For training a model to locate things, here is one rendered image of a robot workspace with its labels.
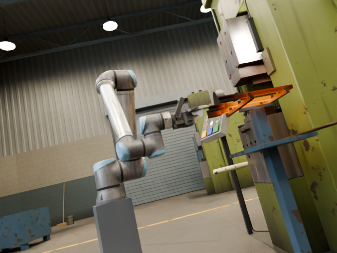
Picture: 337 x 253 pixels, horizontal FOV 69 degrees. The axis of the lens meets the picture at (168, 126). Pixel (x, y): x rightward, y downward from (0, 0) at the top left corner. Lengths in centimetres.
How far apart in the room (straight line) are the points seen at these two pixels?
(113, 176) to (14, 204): 976
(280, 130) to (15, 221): 528
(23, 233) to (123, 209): 444
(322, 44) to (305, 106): 43
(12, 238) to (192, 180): 622
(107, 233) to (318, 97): 148
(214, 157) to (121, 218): 537
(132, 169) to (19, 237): 454
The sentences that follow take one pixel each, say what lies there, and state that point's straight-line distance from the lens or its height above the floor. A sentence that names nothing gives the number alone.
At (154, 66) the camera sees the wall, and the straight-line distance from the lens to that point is 1097.
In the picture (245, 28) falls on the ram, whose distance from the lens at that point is 219.
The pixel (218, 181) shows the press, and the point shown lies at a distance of 680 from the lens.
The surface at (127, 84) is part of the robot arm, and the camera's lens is 160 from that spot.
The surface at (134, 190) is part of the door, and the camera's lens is 985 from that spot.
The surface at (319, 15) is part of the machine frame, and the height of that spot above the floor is 142.
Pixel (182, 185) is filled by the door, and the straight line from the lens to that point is 982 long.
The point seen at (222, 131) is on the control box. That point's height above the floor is 96.
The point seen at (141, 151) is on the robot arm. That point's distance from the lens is 120.
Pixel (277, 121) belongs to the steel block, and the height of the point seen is 86.
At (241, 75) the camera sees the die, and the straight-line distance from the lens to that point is 205.
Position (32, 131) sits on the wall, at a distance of 1127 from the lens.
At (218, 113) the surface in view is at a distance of 152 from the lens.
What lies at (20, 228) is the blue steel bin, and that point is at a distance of 598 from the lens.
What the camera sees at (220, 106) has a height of 97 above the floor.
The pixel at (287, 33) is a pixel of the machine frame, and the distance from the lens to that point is 182.
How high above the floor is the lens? 65
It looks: 12 degrees up
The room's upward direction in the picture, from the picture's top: 14 degrees counter-clockwise
